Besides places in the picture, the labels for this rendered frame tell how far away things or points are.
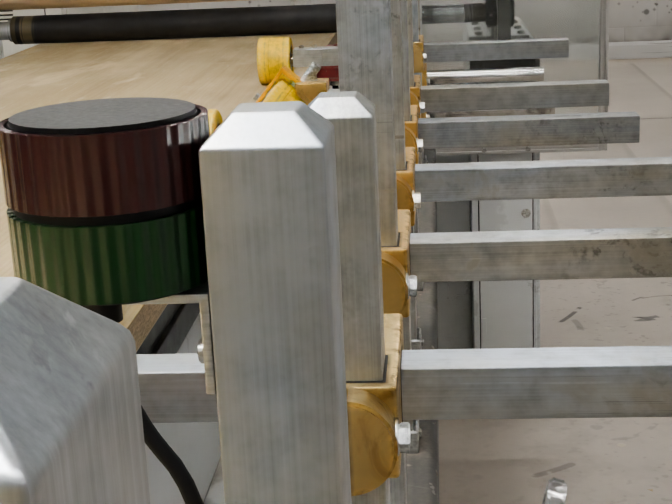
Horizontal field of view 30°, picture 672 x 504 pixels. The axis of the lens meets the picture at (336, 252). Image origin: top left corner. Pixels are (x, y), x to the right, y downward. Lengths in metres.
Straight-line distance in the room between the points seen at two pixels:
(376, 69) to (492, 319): 2.25
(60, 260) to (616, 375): 0.39
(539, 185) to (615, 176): 0.07
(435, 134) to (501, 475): 1.45
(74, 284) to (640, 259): 0.63
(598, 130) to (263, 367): 1.07
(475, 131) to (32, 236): 1.07
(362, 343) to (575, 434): 2.34
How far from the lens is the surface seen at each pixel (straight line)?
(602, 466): 2.80
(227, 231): 0.35
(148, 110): 0.36
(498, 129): 1.40
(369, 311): 0.62
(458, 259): 0.91
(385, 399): 0.62
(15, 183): 0.36
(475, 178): 1.15
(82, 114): 0.37
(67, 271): 0.35
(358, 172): 0.60
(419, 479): 1.14
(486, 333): 3.07
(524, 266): 0.92
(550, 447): 2.88
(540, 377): 0.68
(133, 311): 0.99
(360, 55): 0.84
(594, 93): 1.66
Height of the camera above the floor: 1.20
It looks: 16 degrees down
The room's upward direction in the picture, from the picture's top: 3 degrees counter-clockwise
